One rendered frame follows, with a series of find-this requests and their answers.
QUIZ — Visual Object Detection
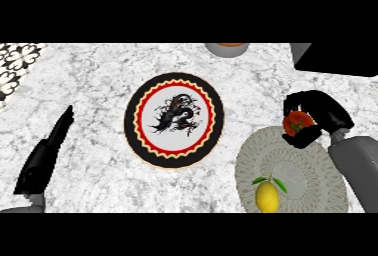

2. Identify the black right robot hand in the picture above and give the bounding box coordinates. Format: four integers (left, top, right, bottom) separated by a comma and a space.
280, 89, 356, 150

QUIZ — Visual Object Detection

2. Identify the red tomato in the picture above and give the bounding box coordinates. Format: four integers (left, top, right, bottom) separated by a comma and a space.
282, 110, 316, 138

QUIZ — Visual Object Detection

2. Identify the round grey woven placemat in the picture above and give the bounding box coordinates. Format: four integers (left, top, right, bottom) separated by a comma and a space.
234, 125, 366, 214

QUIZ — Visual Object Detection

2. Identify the dragon print plate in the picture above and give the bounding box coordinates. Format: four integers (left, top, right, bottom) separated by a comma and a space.
122, 71, 226, 170

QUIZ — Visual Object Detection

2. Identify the black appliance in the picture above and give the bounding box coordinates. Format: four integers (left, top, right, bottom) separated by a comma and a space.
288, 42, 378, 78

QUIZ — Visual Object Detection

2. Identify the grey pot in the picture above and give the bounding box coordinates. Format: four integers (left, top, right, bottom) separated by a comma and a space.
203, 42, 251, 59

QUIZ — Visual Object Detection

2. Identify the yellow lemon with leaves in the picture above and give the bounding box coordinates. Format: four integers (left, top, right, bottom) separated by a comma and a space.
251, 173, 289, 214

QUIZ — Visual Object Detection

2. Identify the black and white patterned tile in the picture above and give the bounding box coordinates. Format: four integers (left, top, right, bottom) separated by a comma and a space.
0, 42, 47, 103

